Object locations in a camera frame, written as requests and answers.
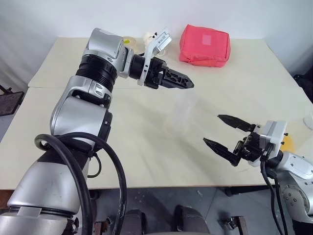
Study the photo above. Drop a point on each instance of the yellowish clear tape roll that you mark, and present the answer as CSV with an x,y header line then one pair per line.
x,y
130,41

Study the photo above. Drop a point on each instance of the white plastic funnel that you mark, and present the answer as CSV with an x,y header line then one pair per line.
x,y
147,37

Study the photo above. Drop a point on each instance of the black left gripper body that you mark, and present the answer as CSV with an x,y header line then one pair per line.
x,y
154,73

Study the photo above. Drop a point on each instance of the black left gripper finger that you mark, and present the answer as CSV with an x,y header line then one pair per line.
x,y
177,83
179,76

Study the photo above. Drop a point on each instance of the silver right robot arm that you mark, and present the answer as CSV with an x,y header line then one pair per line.
x,y
296,176

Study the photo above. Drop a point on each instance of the clear cup with orange liquid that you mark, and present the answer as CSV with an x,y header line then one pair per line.
x,y
289,144

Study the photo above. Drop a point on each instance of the dark metal cart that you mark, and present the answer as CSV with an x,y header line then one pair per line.
x,y
9,100

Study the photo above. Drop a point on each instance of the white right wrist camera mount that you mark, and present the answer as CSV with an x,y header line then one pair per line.
x,y
275,137

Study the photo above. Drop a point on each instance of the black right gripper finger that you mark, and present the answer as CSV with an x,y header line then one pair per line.
x,y
220,149
234,121

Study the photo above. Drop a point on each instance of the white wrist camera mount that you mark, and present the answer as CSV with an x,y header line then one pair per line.
x,y
275,137
160,41

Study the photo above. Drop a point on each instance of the red-brown metal bracket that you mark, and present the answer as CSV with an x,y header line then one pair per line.
x,y
238,225
100,227

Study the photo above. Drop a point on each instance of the red fabric pouch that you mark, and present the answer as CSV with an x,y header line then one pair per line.
x,y
205,46

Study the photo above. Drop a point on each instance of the black bag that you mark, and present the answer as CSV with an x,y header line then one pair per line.
x,y
305,85

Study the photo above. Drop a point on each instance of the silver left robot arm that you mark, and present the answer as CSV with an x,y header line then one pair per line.
x,y
73,117

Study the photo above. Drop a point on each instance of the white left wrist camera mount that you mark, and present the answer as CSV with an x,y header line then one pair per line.
x,y
160,41

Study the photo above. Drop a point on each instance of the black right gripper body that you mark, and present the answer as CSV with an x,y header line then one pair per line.
x,y
249,147

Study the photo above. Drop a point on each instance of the dark rounded shape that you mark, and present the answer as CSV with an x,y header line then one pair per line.
x,y
192,220
133,221

